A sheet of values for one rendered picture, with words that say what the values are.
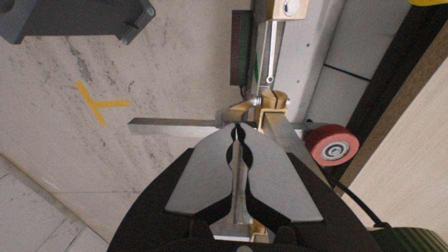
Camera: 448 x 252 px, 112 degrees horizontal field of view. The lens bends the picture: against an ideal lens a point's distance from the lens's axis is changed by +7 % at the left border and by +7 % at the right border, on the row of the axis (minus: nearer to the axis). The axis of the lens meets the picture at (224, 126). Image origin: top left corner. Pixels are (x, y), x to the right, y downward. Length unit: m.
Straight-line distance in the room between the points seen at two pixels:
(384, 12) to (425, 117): 0.20
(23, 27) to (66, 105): 1.13
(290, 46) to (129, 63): 1.12
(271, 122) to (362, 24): 0.32
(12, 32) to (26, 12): 0.10
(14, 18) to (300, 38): 0.85
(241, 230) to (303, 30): 0.56
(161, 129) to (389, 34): 0.47
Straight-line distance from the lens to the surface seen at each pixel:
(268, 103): 0.29
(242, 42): 0.42
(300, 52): 0.54
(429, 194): 0.58
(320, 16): 0.55
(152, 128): 0.36
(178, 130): 0.34
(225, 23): 1.12
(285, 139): 0.22
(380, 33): 0.45
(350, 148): 0.35
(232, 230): 0.45
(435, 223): 0.71
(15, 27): 0.84
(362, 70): 0.46
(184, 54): 1.18
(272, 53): 0.43
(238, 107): 0.16
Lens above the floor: 1.12
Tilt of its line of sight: 58 degrees down
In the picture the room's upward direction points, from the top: 175 degrees counter-clockwise
